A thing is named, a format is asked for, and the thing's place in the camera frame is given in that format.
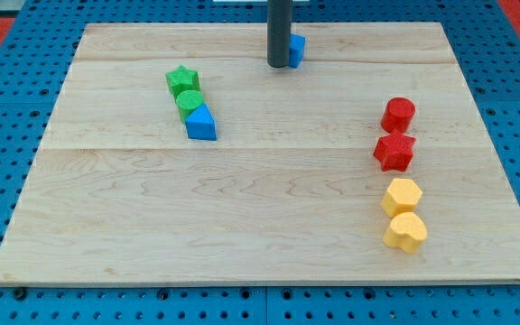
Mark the blue cube block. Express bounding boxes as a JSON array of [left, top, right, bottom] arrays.
[[288, 33, 306, 69]]

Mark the light wooden board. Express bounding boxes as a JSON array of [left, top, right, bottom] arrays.
[[0, 23, 520, 288]]

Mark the blue triangular prism block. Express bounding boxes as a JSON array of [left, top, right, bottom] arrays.
[[185, 104, 217, 141]]

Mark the green cylinder block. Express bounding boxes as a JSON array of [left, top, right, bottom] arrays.
[[175, 90, 204, 124]]

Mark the green star block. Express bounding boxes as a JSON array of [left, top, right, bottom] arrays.
[[165, 65, 200, 98]]

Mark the red star block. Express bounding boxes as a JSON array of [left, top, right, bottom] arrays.
[[373, 130, 416, 172]]

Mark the yellow hexagon block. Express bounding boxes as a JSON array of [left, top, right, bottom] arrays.
[[381, 178, 423, 218]]

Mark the red cylinder block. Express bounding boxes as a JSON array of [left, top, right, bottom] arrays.
[[380, 97, 416, 133]]

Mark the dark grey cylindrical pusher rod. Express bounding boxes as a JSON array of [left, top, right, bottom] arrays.
[[267, 0, 292, 68]]

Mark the yellow heart block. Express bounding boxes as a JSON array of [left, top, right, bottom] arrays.
[[383, 212, 428, 254]]

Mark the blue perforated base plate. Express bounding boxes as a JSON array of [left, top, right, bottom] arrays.
[[0, 0, 520, 324]]

